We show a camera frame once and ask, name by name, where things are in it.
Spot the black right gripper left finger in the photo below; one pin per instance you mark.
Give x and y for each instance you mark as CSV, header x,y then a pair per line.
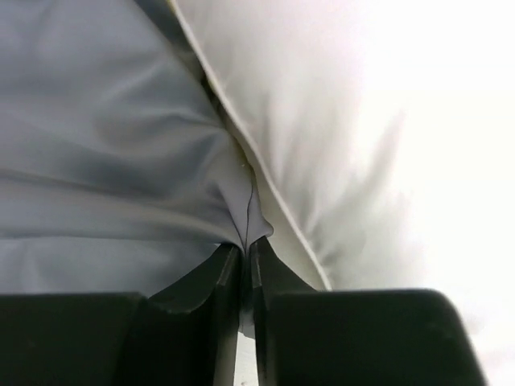
x,y
184,335

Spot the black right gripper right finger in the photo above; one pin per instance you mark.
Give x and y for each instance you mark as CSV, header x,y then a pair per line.
x,y
364,337

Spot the grey pillowcase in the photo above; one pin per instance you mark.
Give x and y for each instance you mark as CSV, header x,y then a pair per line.
x,y
116,172

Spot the white pillow yellow edge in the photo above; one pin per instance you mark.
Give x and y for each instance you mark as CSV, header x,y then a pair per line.
x,y
385,129

